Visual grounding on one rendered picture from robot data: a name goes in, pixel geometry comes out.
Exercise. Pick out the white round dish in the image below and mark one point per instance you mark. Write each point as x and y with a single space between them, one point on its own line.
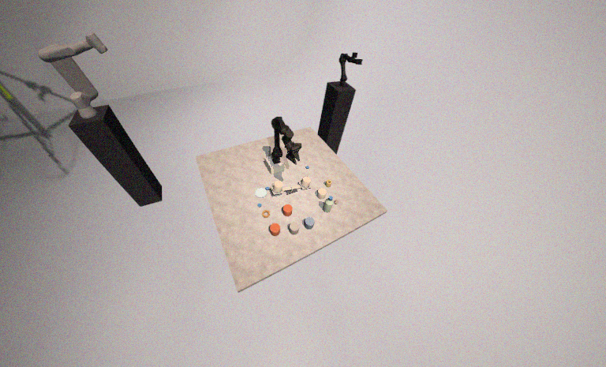
261 192

